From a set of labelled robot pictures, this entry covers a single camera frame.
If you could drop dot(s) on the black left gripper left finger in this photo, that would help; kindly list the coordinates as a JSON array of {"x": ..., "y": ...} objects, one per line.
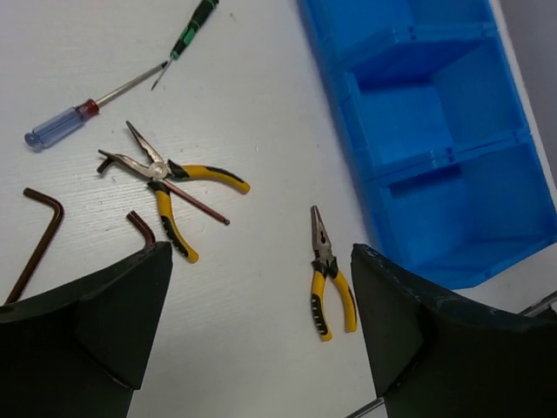
[{"x": 82, "y": 349}]

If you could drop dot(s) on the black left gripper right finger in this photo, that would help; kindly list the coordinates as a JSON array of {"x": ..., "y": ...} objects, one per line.
[{"x": 435, "y": 353}]

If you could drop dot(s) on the large brown hex key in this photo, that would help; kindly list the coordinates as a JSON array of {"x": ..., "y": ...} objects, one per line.
[{"x": 42, "y": 245}]

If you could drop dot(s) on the short brown hex key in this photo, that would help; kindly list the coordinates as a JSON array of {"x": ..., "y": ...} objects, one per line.
[{"x": 142, "y": 227}]

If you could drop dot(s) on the yellow needle-nose pliers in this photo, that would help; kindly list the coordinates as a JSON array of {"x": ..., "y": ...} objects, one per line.
[
  {"x": 325, "y": 267},
  {"x": 160, "y": 174}
]

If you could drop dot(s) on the long ball-end hex key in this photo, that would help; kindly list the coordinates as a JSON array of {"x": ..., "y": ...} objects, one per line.
[{"x": 182, "y": 194}]

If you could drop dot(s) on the blue clear handle screwdriver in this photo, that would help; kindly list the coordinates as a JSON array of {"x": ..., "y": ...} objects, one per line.
[{"x": 66, "y": 122}]

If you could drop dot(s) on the green black precision screwdriver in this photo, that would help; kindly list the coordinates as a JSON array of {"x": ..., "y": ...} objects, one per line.
[{"x": 197, "y": 20}]

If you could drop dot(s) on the blue three-compartment plastic bin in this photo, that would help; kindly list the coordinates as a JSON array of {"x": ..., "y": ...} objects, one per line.
[{"x": 441, "y": 151}]

